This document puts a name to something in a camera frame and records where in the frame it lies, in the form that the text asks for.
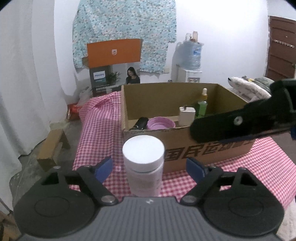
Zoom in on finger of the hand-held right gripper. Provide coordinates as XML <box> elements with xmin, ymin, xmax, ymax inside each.
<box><xmin>190</xmin><ymin>98</ymin><xmax>278</xmax><ymax>143</ymax></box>

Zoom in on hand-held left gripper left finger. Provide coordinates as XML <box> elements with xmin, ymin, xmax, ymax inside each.
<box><xmin>40</xmin><ymin>156</ymin><xmax>119</xmax><ymax>205</ymax></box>

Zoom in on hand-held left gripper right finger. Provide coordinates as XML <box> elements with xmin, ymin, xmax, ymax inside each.
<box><xmin>180</xmin><ymin>158</ymin><xmax>258</xmax><ymax>205</ymax></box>

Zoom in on green dropper bottle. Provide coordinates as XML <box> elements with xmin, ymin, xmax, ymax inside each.
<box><xmin>194</xmin><ymin>88</ymin><xmax>208</xmax><ymax>118</ymax></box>

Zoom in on white charger plug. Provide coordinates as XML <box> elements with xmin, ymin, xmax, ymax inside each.
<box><xmin>178</xmin><ymin>105</ymin><xmax>196</xmax><ymax>127</ymax></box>

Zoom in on white pill bottle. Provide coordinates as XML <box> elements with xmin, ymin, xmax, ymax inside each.
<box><xmin>122</xmin><ymin>136</ymin><xmax>165</xmax><ymax>197</ymax></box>

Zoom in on purple plastic lid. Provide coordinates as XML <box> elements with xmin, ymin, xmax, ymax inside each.
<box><xmin>147</xmin><ymin>116</ymin><xmax>175</xmax><ymax>130</ymax></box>

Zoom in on black cylinder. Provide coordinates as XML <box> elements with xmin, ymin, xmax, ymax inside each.
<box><xmin>129</xmin><ymin>117</ymin><xmax>149</xmax><ymax>131</ymax></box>

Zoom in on brown cardboard box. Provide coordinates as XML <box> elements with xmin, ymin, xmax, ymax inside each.
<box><xmin>121</xmin><ymin>83</ymin><xmax>256</xmax><ymax>174</ymax></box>

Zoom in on red checked tablecloth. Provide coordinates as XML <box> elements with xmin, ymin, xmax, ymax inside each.
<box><xmin>72</xmin><ymin>91</ymin><xmax>296</xmax><ymax>209</ymax></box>

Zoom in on grey green blanket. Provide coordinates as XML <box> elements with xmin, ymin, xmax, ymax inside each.
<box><xmin>254</xmin><ymin>76</ymin><xmax>275</xmax><ymax>93</ymax></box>

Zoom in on brown wooden door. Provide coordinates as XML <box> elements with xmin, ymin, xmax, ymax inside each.
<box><xmin>265</xmin><ymin>16</ymin><xmax>296</xmax><ymax>81</ymax></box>

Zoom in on wooden stool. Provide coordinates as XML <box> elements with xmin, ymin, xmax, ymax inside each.
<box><xmin>37</xmin><ymin>128</ymin><xmax>71</xmax><ymax>172</ymax></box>

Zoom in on white water dispenser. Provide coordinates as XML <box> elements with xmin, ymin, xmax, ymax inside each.
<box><xmin>177</xmin><ymin>67</ymin><xmax>203</xmax><ymax>83</ymax></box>

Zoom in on red bag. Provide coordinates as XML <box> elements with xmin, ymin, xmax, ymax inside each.
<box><xmin>67</xmin><ymin>103</ymin><xmax>82</xmax><ymax>121</ymax></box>

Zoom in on white plastic bag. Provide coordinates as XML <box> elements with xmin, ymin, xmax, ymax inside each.
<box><xmin>77</xmin><ymin>87</ymin><xmax>93</xmax><ymax>107</ymax></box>

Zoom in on orange printed carton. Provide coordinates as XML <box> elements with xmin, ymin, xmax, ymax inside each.
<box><xmin>82</xmin><ymin>38</ymin><xmax>143</xmax><ymax>98</ymax></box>

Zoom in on white curtain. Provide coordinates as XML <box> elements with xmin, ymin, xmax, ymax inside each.
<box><xmin>0</xmin><ymin>9</ymin><xmax>67</xmax><ymax>209</ymax></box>

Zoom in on patterned wall cloth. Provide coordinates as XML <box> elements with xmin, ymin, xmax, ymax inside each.
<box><xmin>72</xmin><ymin>0</ymin><xmax>177</xmax><ymax>74</ymax></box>

